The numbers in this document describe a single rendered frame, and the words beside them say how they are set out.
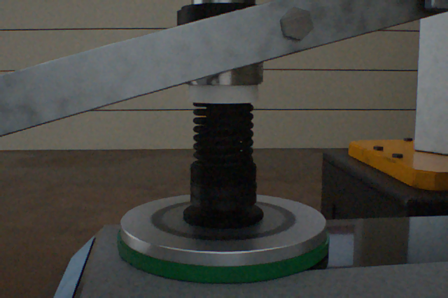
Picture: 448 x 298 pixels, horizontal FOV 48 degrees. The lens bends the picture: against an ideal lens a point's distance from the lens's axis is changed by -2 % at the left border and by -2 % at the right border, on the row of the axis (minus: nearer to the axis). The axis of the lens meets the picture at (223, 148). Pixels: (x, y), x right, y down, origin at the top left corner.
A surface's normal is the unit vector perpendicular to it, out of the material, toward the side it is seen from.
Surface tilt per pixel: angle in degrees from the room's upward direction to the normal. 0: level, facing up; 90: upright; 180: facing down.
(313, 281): 0
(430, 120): 90
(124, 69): 90
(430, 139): 90
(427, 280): 0
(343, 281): 0
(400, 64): 90
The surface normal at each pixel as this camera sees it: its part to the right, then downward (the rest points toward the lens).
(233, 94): 0.26, 0.15
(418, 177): -0.64, 0.11
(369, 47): 0.04, 0.15
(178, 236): 0.00, -0.99
